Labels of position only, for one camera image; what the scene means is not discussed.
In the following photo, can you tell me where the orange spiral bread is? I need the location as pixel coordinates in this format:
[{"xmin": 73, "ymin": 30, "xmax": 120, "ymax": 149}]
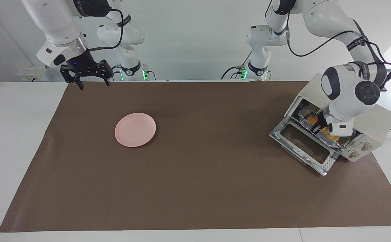
[{"xmin": 304, "ymin": 113, "xmax": 342, "ymax": 142}]

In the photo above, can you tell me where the white wall power strip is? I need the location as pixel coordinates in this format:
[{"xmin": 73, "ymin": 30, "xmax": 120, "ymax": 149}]
[{"xmin": 15, "ymin": 66, "xmax": 48, "ymax": 82}]

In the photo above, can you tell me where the brown paper table mat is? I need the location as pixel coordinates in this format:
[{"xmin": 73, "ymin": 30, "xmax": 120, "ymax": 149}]
[{"xmin": 0, "ymin": 81, "xmax": 391, "ymax": 233}]

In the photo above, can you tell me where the glass oven door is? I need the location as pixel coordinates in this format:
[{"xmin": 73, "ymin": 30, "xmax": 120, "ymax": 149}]
[{"xmin": 269, "ymin": 115, "xmax": 341, "ymax": 177}]

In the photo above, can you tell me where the aluminium foil tray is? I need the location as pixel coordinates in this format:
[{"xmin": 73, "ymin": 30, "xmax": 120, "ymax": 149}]
[{"xmin": 298, "ymin": 104, "xmax": 357, "ymax": 148}]

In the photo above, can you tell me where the pink round plate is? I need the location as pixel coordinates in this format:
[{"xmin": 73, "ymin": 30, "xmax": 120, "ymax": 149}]
[{"xmin": 115, "ymin": 113, "xmax": 157, "ymax": 148}]

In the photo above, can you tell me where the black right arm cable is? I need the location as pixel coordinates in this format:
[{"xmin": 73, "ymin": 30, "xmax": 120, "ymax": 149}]
[{"xmin": 87, "ymin": 8, "xmax": 132, "ymax": 51}]

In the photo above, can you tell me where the white toaster oven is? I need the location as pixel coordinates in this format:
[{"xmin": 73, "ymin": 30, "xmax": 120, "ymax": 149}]
[{"xmin": 284, "ymin": 73, "xmax": 391, "ymax": 163}]

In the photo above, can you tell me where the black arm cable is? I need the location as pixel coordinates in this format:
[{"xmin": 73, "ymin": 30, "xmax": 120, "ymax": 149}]
[
  {"xmin": 87, "ymin": 8, "xmax": 132, "ymax": 51},
  {"xmin": 264, "ymin": 0, "xmax": 391, "ymax": 66}
]

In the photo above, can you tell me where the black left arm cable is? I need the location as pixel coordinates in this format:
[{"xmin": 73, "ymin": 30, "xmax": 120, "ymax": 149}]
[{"xmin": 264, "ymin": 0, "xmax": 391, "ymax": 66}]

